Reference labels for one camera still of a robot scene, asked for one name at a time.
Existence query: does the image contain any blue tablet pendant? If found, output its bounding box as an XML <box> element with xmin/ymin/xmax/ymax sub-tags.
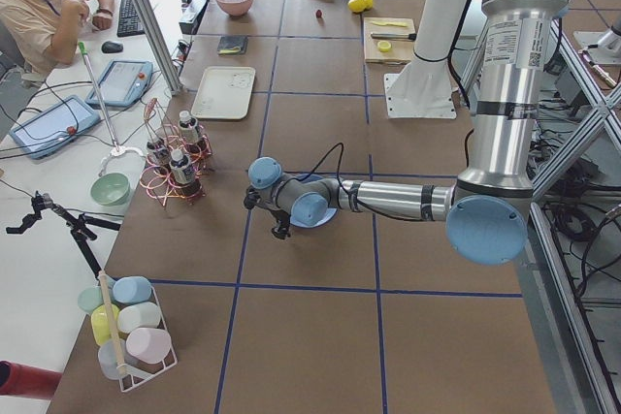
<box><xmin>97</xmin><ymin>59</ymin><xmax>153</xmax><ymax>109</ymax></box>
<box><xmin>9</xmin><ymin>95</ymin><xmax>101</xmax><ymax>160</ymax></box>

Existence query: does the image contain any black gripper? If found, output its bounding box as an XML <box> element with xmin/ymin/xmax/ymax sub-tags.
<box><xmin>243</xmin><ymin>186</ymin><xmax>290</xmax><ymax>239</ymax></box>

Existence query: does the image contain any black keyboard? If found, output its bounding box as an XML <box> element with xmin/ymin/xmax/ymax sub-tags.
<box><xmin>116</xmin><ymin>0</ymin><xmax>145</xmax><ymax>38</ymax></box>

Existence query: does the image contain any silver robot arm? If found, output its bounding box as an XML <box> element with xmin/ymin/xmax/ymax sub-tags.
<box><xmin>244</xmin><ymin>0</ymin><xmax>569</xmax><ymax>265</ymax></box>

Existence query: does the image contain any steel rod black cap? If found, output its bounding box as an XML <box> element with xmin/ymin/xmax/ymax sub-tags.
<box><xmin>370</xmin><ymin>32</ymin><xmax>417</xmax><ymax>42</ymax></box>

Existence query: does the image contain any black camera tripod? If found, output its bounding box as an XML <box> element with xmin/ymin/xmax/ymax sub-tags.
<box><xmin>5</xmin><ymin>191</ymin><xmax>122</xmax><ymax>284</ymax></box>

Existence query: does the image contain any blue tablet pendant near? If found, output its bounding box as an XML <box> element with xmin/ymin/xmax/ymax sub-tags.
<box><xmin>9</xmin><ymin>95</ymin><xmax>101</xmax><ymax>160</ymax></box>

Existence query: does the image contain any blue plate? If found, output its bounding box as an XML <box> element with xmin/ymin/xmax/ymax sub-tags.
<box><xmin>290</xmin><ymin>174</ymin><xmax>337</xmax><ymax>228</ymax></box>

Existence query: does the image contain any cream bear tray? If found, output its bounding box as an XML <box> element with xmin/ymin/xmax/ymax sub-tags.
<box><xmin>190</xmin><ymin>66</ymin><xmax>256</xmax><ymax>120</ymax></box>

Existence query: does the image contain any yellow lemon near board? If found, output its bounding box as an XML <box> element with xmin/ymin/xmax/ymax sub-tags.
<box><xmin>347</xmin><ymin>0</ymin><xmax>367</xmax><ymax>14</ymax></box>

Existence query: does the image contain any blue tablet pendant far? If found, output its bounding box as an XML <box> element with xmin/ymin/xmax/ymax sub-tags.
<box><xmin>97</xmin><ymin>59</ymin><xmax>153</xmax><ymax>109</ymax></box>

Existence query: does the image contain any lemon half slice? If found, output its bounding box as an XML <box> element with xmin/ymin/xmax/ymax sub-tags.
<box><xmin>376</xmin><ymin>40</ymin><xmax>392</xmax><ymax>53</ymax></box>

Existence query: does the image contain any copper wire bottle rack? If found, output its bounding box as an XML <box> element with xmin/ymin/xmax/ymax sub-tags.
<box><xmin>140</xmin><ymin>98</ymin><xmax>212</xmax><ymax>206</ymax></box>

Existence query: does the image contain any yellow plastic knife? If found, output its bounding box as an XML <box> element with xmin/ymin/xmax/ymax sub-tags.
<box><xmin>370</xmin><ymin>20</ymin><xmax>409</xmax><ymax>28</ymax></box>

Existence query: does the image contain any tea bottle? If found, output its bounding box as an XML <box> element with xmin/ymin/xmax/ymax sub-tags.
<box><xmin>170</xmin><ymin>148</ymin><xmax>202</xmax><ymax>198</ymax></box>
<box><xmin>179</xmin><ymin>111</ymin><xmax>203</xmax><ymax>154</ymax></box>
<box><xmin>147</xmin><ymin>135</ymin><xmax>171</xmax><ymax>175</ymax></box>

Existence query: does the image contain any seated person beige shirt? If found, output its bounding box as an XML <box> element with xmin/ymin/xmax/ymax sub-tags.
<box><xmin>1</xmin><ymin>0</ymin><xmax>115</xmax><ymax>76</ymax></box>

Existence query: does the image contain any black computer mouse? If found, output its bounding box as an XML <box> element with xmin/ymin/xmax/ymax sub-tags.
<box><xmin>101</xmin><ymin>41</ymin><xmax>124</xmax><ymax>54</ymax></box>

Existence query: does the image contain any white wire cup rack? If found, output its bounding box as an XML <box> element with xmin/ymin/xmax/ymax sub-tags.
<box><xmin>78</xmin><ymin>271</ymin><xmax>179</xmax><ymax>393</ymax></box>

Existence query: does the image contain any wooden cutting board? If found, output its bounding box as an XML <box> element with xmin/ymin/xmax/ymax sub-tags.
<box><xmin>363</xmin><ymin>17</ymin><xmax>416</xmax><ymax>64</ymax></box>

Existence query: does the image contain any green bowl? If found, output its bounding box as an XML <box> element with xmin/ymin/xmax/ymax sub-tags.
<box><xmin>90</xmin><ymin>173</ymin><xmax>130</xmax><ymax>207</ymax></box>

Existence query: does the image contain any grey folded cloth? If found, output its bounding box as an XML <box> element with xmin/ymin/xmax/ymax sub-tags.
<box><xmin>216</xmin><ymin>35</ymin><xmax>248</xmax><ymax>55</ymax></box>

